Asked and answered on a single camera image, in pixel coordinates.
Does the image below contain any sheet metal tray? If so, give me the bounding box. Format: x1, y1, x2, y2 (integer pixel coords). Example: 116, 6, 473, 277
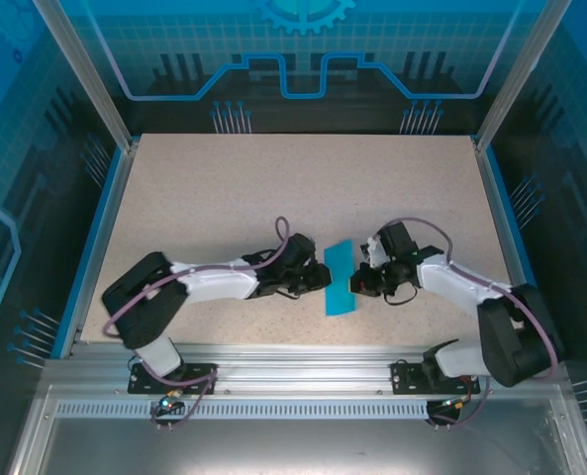
5, 385, 587, 475

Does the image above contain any blue side strip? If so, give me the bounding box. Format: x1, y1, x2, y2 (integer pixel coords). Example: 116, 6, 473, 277
485, 145, 561, 360
54, 145, 126, 358

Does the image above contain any thin black right gripper cable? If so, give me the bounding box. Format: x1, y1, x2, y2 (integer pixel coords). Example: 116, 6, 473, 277
384, 284, 418, 307

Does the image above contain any aluminium mounting rail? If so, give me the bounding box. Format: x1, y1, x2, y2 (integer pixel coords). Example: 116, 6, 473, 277
43, 343, 569, 397

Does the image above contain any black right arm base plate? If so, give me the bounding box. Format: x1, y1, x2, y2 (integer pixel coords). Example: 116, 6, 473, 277
390, 360, 477, 396

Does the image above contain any aluminium side rail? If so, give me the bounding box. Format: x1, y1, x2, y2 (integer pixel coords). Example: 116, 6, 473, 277
62, 141, 141, 360
472, 138, 546, 358

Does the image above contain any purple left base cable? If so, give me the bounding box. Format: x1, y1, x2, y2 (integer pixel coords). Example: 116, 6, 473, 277
147, 368, 220, 432

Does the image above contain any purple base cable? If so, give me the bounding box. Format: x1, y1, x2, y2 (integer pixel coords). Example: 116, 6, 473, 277
147, 368, 220, 432
434, 375, 490, 429

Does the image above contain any slotted aluminium cable duct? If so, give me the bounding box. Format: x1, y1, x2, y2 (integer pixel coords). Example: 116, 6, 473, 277
54, 401, 436, 420

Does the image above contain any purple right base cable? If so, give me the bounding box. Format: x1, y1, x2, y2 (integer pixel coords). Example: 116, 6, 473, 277
434, 375, 490, 429

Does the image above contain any left cable connector with LED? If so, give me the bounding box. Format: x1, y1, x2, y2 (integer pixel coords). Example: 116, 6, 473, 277
156, 390, 183, 415

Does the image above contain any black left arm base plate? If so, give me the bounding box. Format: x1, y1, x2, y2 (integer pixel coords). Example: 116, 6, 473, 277
127, 363, 219, 396

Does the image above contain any aluminium frame post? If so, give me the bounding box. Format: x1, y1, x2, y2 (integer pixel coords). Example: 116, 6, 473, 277
30, 0, 141, 154
473, 0, 575, 154

